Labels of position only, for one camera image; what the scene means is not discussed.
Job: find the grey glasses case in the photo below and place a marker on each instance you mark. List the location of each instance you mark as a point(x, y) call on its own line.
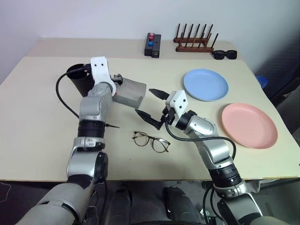
point(129, 93)

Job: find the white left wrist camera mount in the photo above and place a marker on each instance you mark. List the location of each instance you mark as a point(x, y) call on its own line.
point(100, 68)

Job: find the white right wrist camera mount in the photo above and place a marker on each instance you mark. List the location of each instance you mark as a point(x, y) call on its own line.
point(178, 100)

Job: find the dark grey fabric furniture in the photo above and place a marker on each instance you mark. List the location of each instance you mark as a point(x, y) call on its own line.
point(286, 77)

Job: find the black cup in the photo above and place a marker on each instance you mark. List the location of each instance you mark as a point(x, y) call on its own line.
point(78, 84)

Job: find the thin-rimmed clear glasses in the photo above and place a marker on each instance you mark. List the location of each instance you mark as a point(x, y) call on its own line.
point(140, 140)

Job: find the brown wooden dish rack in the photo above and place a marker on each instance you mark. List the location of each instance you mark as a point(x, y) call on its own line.
point(194, 49)

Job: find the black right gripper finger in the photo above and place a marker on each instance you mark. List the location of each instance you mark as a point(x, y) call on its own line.
point(159, 93)
point(145, 116)

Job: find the dark rounded shape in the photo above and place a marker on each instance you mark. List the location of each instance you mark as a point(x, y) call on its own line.
point(178, 204)

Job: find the black sunglasses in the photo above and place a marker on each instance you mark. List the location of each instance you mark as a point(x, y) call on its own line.
point(220, 55)

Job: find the blue round knob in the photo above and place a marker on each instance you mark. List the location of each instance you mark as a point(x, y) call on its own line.
point(150, 43)

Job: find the pink plate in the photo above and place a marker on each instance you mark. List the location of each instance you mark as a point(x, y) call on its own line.
point(248, 124)

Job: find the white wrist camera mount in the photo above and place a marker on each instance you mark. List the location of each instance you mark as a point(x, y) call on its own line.
point(100, 68)
point(178, 100)

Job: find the red round knob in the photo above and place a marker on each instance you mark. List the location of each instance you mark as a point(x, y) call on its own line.
point(151, 36)

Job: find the black box with coloured knobs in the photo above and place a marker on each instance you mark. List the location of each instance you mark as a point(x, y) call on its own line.
point(147, 50)

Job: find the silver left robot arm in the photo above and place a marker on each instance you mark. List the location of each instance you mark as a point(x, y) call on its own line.
point(93, 106)

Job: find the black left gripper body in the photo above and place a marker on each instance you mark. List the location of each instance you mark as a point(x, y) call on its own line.
point(117, 79)

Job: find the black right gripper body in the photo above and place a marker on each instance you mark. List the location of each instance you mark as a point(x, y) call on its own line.
point(168, 116)

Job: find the thin black marker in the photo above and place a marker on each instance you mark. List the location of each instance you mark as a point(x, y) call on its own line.
point(113, 126)

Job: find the blue plate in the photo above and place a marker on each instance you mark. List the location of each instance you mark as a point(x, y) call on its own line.
point(205, 84)

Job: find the blue round object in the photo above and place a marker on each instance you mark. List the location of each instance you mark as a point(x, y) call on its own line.
point(262, 80)

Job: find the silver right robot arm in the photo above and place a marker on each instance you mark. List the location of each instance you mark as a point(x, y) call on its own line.
point(204, 126)

